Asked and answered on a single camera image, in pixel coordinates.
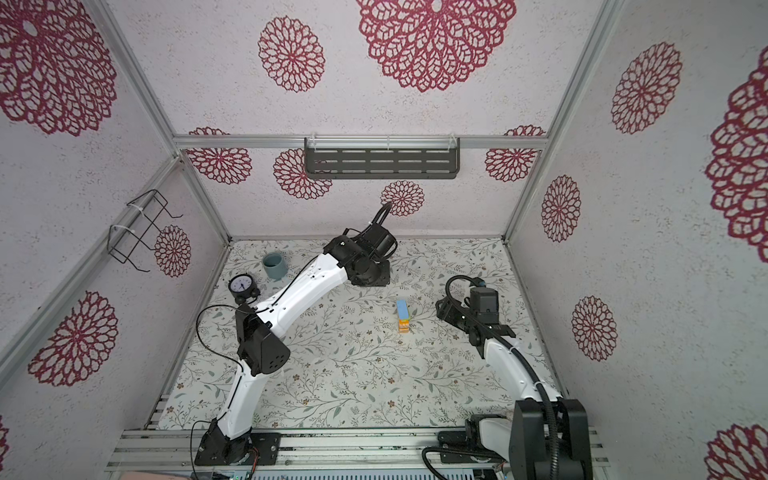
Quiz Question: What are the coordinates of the light blue rectangular block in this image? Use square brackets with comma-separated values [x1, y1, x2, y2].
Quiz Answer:
[396, 299, 411, 322]

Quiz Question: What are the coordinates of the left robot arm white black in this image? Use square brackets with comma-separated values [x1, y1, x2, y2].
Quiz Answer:
[192, 235, 398, 467]

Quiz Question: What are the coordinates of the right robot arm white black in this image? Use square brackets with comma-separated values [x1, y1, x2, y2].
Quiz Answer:
[422, 288, 594, 479]

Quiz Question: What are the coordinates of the teal ceramic cup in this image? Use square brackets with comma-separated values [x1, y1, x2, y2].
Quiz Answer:
[261, 251, 288, 281]

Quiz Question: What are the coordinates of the black alarm clock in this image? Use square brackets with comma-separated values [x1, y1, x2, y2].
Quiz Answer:
[228, 273, 261, 305]

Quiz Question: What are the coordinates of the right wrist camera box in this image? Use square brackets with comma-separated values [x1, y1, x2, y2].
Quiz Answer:
[469, 280, 499, 325]

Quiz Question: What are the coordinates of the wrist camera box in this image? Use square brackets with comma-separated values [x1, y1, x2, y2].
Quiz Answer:
[355, 223, 398, 262]
[469, 280, 499, 325]

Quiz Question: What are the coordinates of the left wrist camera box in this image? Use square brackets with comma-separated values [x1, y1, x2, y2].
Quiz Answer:
[355, 223, 398, 262]

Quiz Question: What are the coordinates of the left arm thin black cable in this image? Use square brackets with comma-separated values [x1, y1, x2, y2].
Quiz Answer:
[189, 257, 319, 475]

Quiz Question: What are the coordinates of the dark grey wall shelf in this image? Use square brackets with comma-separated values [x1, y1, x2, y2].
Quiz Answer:
[304, 137, 461, 180]

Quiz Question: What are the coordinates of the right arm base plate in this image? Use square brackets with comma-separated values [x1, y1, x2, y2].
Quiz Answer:
[437, 430, 503, 464]

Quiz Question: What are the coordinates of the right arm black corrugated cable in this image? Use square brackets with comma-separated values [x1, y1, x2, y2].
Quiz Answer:
[421, 274, 560, 480]

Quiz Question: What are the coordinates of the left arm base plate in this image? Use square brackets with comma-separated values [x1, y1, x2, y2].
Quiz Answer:
[193, 433, 281, 467]

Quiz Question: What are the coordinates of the black wire wall rack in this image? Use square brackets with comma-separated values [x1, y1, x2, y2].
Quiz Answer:
[106, 189, 183, 273]

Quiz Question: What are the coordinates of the aluminium front rail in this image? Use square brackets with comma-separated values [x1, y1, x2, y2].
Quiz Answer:
[107, 427, 612, 475]

